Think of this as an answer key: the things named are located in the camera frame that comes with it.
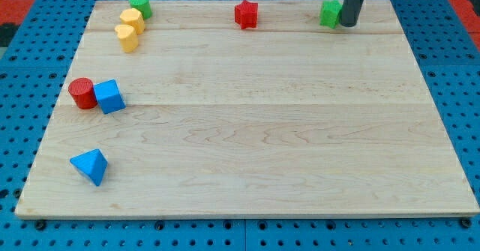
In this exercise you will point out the yellow pentagon block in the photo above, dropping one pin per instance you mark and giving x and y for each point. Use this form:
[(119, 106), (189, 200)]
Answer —
[(134, 18)]

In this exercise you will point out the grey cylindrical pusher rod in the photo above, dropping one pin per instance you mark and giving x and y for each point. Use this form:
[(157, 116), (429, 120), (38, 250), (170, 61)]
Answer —
[(350, 12)]

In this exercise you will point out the yellow heart block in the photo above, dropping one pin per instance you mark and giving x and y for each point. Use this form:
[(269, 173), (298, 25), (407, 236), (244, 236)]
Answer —
[(127, 37)]

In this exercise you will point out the light wooden board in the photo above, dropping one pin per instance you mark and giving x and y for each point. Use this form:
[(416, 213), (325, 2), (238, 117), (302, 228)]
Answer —
[(288, 120)]

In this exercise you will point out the green cube block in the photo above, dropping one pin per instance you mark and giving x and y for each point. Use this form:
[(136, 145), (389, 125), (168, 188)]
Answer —
[(330, 13)]

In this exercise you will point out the blue triangular prism block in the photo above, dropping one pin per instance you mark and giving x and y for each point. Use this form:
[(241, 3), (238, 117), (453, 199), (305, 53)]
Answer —
[(91, 164)]

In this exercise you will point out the red star block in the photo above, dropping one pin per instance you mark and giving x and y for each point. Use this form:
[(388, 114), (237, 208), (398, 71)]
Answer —
[(246, 14)]

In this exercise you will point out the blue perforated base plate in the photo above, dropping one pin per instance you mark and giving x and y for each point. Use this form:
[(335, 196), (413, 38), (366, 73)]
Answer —
[(36, 63)]

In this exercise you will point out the green cylinder block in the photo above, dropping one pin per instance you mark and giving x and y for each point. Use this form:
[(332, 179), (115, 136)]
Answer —
[(143, 6)]

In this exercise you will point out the blue cube block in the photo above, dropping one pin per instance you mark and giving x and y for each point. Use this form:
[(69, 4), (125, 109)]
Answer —
[(108, 96)]

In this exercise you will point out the red cylinder block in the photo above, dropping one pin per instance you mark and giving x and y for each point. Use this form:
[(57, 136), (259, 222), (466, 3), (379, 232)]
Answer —
[(82, 92)]

